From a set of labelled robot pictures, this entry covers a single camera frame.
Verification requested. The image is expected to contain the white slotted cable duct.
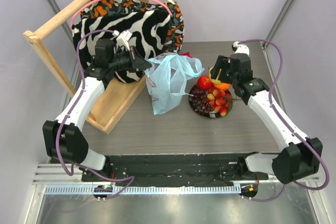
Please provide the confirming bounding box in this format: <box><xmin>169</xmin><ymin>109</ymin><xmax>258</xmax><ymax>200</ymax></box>
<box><xmin>44</xmin><ymin>184</ymin><xmax>241</xmax><ymax>195</ymax></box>

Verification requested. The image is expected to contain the yellow pear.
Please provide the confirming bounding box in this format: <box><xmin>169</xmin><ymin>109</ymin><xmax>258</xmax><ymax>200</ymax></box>
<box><xmin>208</xmin><ymin>67</ymin><xmax>222</xmax><ymax>84</ymax></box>

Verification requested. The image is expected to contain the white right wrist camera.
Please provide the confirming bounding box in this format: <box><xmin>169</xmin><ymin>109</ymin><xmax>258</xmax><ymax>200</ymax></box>
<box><xmin>232</xmin><ymin>41</ymin><xmax>250</xmax><ymax>56</ymax></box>

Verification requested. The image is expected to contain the zebra pattern fleece garment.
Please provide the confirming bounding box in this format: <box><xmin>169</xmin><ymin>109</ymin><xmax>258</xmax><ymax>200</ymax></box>
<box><xmin>71</xmin><ymin>10</ymin><xmax>171</xmax><ymax>83</ymax></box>

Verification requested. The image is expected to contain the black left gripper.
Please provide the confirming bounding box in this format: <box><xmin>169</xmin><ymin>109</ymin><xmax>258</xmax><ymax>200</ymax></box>
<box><xmin>109</xmin><ymin>46</ymin><xmax>151</xmax><ymax>73</ymax></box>

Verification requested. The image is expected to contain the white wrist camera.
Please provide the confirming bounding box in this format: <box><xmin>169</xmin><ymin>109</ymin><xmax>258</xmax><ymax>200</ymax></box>
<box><xmin>232</xmin><ymin>41</ymin><xmax>250</xmax><ymax>56</ymax></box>
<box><xmin>112</xmin><ymin>30</ymin><xmax>132</xmax><ymax>51</ymax></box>

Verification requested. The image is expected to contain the orange camouflage pattern garment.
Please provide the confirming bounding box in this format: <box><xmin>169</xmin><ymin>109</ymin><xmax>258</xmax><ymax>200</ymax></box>
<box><xmin>80</xmin><ymin>3</ymin><xmax>184</xmax><ymax>52</ymax></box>

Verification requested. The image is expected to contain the wooden clothes rack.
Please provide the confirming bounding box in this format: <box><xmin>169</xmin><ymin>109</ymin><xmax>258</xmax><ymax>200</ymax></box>
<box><xmin>23</xmin><ymin>0</ymin><xmax>149</xmax><ymax>135</ymax></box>

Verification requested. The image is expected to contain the light blue cartoon plastic bag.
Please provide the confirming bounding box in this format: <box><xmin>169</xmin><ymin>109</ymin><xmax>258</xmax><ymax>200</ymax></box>
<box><xmin>144</xmin><ymin>52</ymin><xmax>204</xmax><ymax>115</ymax></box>

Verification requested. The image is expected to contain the red folded cloth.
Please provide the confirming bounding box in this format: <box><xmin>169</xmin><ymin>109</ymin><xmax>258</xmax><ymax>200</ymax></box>
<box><xmin>181</xmin><ymin>52</ymin><xmax>192</xmax><ymax>58</ymax></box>

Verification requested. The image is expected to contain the orange persimmon fruit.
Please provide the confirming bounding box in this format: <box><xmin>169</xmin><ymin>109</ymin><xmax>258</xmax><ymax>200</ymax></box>
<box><xmin>213</xmin><ymin>83</ymin><xmax>230</xmax><ymax>91</ymax></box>

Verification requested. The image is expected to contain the dark purple grape bunch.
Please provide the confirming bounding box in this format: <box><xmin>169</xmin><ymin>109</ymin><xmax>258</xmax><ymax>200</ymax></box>
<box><xmin>188</xmin><ymin>86</ymin><xmax>214</xmax><ymax>116</ymax></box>

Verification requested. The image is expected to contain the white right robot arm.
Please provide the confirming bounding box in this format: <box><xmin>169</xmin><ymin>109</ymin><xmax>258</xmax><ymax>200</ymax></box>
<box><xmin>209</xmin><ymin>53</ymin><xmax>323</xmax><ymax>184</ymax></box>

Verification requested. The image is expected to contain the black fruit plate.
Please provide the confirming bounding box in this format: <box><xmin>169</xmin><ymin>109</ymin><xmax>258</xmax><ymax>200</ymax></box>
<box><xmin>188</xmin><ymin>84</ymin><xmax>235</xmax><ymax>119</ymax></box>

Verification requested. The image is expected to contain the red apple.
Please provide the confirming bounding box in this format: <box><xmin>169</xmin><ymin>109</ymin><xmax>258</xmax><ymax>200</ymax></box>
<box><xmin>197</xmin><ymin>75</ymin><xmax>213</xmax><ymax>91</ymax></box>

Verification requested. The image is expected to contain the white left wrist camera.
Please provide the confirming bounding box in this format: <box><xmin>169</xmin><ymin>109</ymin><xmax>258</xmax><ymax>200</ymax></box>
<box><xmin>112</xmin><ymin>30</ymin><xmax>132</xmax><ymax>51</ymax></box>

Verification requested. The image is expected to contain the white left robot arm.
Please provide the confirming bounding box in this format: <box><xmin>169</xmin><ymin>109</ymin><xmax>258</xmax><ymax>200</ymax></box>
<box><xmin>43</xmin><ymin>37</ymin><xmax>151</xmax><ymax>182</ymax></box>

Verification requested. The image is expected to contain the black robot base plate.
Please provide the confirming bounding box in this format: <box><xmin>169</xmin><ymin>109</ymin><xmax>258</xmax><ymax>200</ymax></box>
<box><xmin>81</xmin><ymin>153</ymin><xmax>268</xmax><ymax>188</ymax></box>

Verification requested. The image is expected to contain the red yellow cherry bunch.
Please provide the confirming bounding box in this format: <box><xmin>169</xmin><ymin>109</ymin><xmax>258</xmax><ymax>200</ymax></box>
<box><xmin>207</xmin><ymin>88</ymin><xmax>233</xmax><ymax>117</ymax></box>

